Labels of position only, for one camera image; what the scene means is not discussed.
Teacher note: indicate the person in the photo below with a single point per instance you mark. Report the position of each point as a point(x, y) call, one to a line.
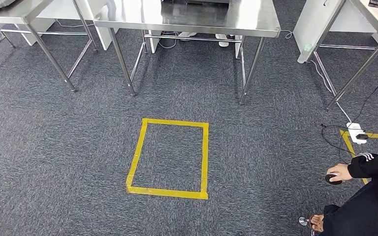
point(371, 202)

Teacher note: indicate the person's white shoe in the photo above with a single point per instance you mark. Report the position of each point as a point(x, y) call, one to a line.
point(223, 40)
point(185, 35)

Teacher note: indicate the chrome chair base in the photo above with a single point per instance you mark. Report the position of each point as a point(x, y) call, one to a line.
point(303, 221)

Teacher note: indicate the person's hand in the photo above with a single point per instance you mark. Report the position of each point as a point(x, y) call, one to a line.
point(340, 171)

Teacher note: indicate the steel workbench table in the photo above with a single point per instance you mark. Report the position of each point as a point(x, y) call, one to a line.
point(9, 14)
point(127, 16)
point(371, 19)

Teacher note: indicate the white power strip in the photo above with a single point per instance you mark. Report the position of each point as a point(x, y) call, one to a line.
point(355, 132)

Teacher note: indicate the black round mouse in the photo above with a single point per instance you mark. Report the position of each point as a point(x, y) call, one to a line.
point(332, 179)

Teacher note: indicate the black smartphone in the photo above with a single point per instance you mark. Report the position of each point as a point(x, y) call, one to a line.
point(375, 3)

